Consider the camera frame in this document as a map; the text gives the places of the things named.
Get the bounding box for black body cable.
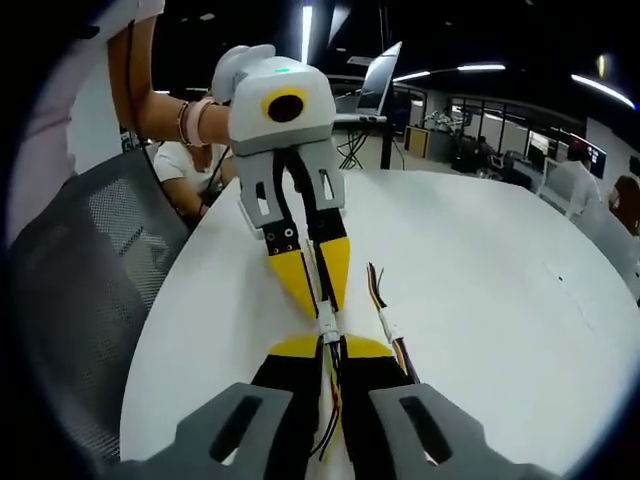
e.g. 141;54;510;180
123;19;154;151

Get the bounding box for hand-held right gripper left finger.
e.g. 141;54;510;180
172;334;324;480

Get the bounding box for pink wrist bracelets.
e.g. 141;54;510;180
176;97;220;149

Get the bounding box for JST connector cable black wires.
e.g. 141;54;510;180
303;238;341;329

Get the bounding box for wooden cabinet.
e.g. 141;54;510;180
403;124;427;154

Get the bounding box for black-legged side table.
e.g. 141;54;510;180
332;113;401;171

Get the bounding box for person's left hand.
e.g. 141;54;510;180
211;43;277;105

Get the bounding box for joined JST connector cable pair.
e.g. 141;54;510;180
366;261;422;385

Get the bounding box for open silver laptop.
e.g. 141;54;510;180
333;41;404;124

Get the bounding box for grey mesh chair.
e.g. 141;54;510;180
8;149;192;469

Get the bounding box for JST connector cable coloured wires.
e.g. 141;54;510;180
308;319;351;464

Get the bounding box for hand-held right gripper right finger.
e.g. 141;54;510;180
339;334;501;480

